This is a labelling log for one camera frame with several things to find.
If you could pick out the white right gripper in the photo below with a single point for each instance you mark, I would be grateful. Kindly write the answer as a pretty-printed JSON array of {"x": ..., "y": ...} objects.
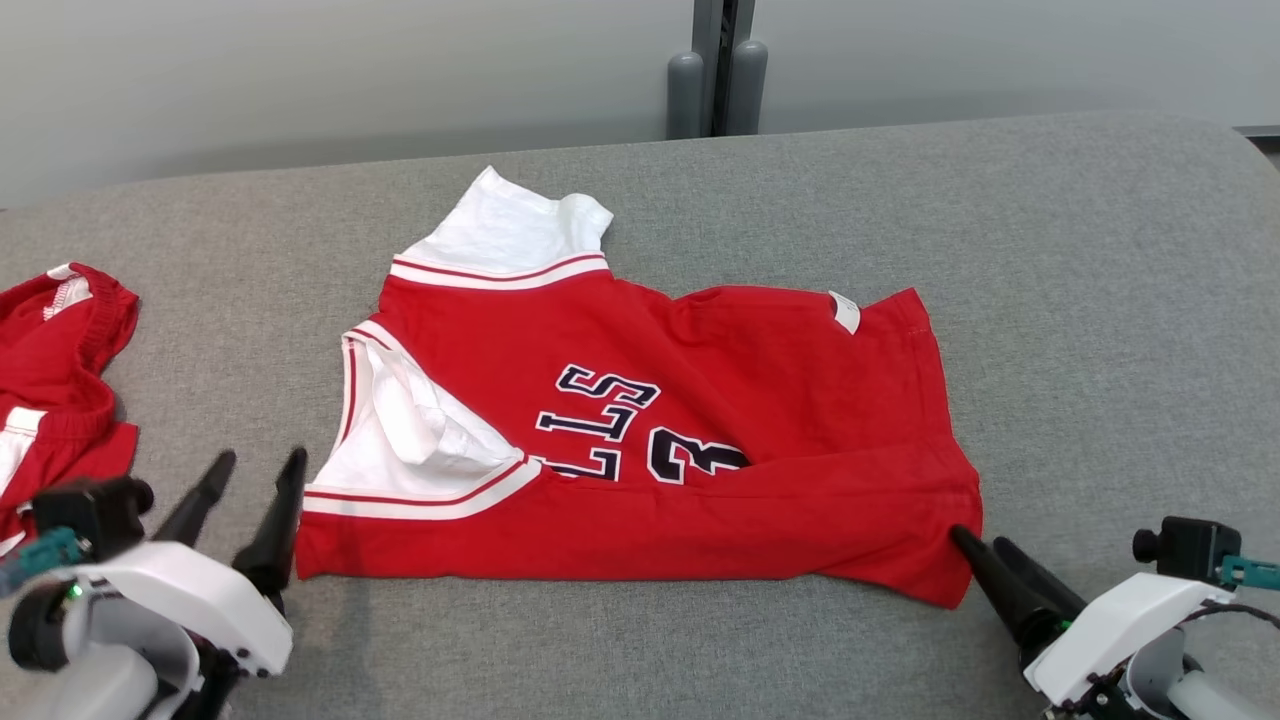
[{"x": 1110, "y": 630}]

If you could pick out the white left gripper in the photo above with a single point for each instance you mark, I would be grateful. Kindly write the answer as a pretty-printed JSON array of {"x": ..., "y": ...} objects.
[{"x": 220, "y": 610}]

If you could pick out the teal right camera connector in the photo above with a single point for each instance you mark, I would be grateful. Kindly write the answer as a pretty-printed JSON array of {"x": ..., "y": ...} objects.
[{"x": 1250, "y": 573}]

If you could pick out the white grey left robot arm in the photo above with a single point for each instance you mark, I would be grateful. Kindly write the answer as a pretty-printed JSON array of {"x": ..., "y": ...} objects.
[{"x": 100, "y": 690}]

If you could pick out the red white-striped shorts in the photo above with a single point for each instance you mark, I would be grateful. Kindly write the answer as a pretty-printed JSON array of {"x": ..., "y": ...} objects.
[{"x": 50, "y": 350}]

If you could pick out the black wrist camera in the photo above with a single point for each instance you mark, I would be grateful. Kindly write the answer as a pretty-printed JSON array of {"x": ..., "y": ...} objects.
[
  {"x": 1190, "y": 550},
  {"x": 90, "y": 510}
]

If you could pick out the teal left camera connector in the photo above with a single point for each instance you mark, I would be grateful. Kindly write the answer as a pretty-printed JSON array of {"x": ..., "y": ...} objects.
[{"x": 40, "y": 555}]

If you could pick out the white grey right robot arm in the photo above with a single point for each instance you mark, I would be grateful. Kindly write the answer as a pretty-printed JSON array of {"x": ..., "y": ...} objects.
[{"x": 1200, "y": 695}]

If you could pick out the teal camera connector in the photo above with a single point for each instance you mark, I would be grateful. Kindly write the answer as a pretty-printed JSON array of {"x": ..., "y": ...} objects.
[
  {"x": 1250, "y": 573},
  {"x": 40, "y": 555}
]

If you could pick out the grey double partition post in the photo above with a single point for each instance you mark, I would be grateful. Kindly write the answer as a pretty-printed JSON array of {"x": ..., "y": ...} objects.
[{"x": 745, "y": 90}]

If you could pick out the red white basketball jersey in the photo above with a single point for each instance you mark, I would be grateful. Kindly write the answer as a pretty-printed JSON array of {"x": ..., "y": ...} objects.
[{"x": 780, "y": 400}]

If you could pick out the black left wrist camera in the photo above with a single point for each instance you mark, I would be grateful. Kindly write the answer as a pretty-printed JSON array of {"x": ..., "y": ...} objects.
[{"x": 90, "y": 510}]

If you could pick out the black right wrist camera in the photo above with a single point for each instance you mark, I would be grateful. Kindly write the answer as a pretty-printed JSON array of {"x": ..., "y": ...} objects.
[{"x": 1190, "y": 550}]

